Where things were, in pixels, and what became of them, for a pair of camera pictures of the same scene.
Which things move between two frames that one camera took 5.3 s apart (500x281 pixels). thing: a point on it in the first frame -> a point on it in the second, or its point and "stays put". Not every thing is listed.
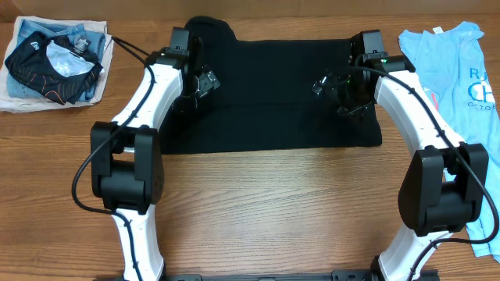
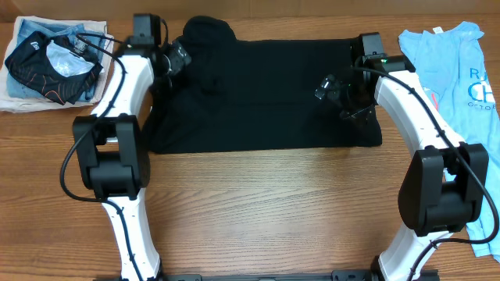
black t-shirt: [266, 101] stays put
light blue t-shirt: [455, 78] stays put
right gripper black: [336, 80] stays put
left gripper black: [208, 82] -> [179, 57]
